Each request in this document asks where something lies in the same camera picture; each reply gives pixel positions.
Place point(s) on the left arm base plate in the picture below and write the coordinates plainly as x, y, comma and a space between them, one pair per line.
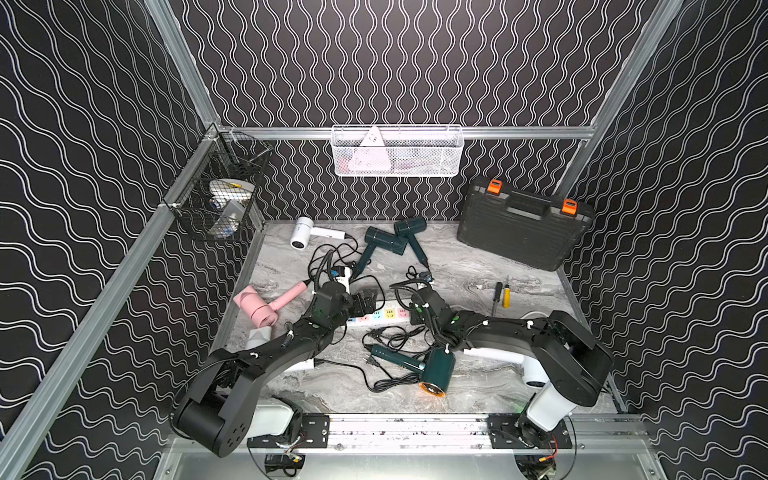
307, 430

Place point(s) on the green dryer back right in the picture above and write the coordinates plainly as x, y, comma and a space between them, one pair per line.
408, 229

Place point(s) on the white multicolour power strip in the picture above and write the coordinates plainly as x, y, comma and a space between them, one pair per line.
390, 314

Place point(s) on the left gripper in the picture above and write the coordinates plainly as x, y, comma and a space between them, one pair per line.
358, 300

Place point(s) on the black wire mesh basket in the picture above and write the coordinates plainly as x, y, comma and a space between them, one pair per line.
218, 202

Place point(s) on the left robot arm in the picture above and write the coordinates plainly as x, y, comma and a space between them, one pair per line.
218, 406

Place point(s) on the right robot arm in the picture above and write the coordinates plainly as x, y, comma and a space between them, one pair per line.
576, 364

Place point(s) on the pink triangular item in basket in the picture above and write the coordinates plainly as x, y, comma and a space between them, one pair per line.
371, 156

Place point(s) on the white dryer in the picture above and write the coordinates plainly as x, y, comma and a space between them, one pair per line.
533, 374
305, 228
260, 336

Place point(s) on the green dryer in front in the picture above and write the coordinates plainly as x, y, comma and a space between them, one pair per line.
434, 372

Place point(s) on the green dryer back left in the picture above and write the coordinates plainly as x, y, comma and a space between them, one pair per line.
377, 238

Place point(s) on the white dryer at back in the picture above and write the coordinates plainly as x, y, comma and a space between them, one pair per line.
305, 228

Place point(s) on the white dryer front left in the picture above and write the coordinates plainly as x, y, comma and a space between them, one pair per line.
260, 336

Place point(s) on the yellow handled screwdriver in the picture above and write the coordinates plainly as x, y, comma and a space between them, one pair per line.
506, 294

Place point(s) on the black handled screwdriver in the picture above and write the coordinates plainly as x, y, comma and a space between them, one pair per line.
498, 289

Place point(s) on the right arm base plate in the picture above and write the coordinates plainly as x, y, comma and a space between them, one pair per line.
507, 431

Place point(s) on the white wire wall basket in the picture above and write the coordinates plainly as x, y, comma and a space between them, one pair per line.
414, 150

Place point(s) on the pink hair dryer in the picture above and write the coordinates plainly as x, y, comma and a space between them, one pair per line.
262, 313

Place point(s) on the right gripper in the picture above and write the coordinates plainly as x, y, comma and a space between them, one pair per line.
413, 315

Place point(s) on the black plastic tool case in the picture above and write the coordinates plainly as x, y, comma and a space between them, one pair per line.
531, 229

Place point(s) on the white dryer front right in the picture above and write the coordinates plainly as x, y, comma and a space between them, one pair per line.
533, 374

